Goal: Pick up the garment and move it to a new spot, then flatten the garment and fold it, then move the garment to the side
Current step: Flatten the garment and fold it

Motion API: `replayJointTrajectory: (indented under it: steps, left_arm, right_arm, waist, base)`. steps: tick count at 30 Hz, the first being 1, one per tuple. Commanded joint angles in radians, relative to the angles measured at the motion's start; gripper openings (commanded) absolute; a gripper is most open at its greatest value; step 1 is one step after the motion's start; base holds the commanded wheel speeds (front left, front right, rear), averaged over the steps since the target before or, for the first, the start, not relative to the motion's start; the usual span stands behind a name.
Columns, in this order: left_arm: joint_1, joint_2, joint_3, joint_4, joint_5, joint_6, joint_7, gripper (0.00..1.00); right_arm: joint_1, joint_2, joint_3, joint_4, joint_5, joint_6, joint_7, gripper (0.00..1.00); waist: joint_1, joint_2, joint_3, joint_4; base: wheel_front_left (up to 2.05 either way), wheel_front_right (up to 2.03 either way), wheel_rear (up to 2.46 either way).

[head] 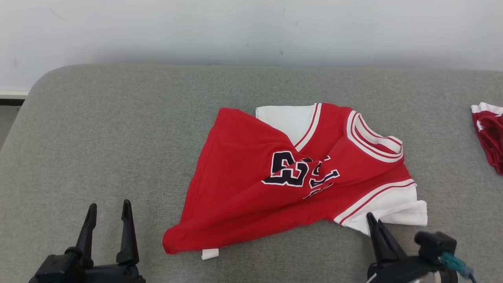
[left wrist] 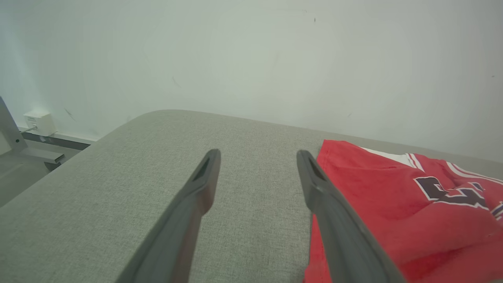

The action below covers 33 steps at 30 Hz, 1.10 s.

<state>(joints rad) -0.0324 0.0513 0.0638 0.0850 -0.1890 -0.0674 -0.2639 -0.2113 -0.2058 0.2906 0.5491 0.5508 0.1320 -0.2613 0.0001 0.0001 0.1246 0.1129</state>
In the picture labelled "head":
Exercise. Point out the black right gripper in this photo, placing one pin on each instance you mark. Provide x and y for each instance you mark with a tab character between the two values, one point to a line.
397	269

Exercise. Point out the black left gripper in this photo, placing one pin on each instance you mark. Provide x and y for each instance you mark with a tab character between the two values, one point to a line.
114	274

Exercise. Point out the red basketball jersey shirt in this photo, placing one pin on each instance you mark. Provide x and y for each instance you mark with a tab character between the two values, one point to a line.
243	204

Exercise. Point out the red shorts with white trim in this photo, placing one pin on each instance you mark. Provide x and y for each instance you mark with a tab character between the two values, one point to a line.
491	133

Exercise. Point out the grey fabric sofa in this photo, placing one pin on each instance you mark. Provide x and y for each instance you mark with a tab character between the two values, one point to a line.
118	137

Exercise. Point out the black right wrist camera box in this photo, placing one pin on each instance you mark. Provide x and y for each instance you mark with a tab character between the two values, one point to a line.
434	243

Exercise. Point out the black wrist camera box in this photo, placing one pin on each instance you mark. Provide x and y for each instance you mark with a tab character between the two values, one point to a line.
434	243
51	271

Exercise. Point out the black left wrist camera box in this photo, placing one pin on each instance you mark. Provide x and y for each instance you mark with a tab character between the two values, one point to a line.
51	271

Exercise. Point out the dark wall baseboard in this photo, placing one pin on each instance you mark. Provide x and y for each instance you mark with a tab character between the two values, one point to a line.
10	101

